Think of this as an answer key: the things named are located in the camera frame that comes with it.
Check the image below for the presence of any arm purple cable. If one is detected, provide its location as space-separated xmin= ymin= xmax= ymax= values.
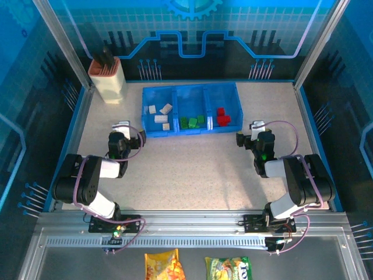
xmin=72 ymin=125 xmax=146 ymax=254
xmin=263 ymin=121 xmax=335 ymax=256

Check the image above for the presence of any grey slotted cable duct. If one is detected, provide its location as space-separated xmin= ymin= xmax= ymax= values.
xmin=45 ymin=236 xmax=268 ymax=249

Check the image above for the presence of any aluminium frame rail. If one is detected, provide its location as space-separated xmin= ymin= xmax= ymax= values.
xmin=34 ymin=209 xmax=350 ymax=253

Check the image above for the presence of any aluminium frame post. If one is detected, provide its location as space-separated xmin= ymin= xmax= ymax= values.
xmin=293 ymin=0 xmax=350 ymax=90
xmin=31 ymin=0 xmax=96 ymax=88

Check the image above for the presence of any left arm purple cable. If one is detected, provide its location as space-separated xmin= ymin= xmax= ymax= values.
xmin=72 ymin=125 xmax=146 ymax=254

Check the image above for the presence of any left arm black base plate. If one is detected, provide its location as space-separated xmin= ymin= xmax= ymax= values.
xmin=88 ymin=214 xmax=142 ymax=234

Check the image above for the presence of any white knife block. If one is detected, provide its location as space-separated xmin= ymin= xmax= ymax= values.
xmin=87 ymin=57 xmax=126 ymax=104

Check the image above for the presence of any blue plastic bin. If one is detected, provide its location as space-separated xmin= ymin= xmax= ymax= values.
xmin=206 ymin=82 xmax=244 ymax=132
xmin=174 ymin=84 xmax=211 ymax=135
xmin=142 ymin=86 xmax=178 ymax=138

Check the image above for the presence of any yellow snack bag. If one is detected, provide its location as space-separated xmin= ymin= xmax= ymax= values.
xmin=145 ymin=248 xmax=187 ymax=280

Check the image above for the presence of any green snack bag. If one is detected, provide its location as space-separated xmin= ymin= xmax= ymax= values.
xmin=205 ymin=256 xmax=253 ymax=280

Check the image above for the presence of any black knife handle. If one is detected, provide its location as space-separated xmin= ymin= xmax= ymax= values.
xmin=92 ymin=52 xmax=107 ymax=67
xmin=101 ymin=46 xmax=116 ymax=67

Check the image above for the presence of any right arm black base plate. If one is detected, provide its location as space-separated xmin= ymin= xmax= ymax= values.
xmin=243 ymin=214 xmax=297 ymax=234

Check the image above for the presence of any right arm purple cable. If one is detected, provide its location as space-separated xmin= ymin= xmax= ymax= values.
xmin=263 ymin=121 xmax=335 ymax=256

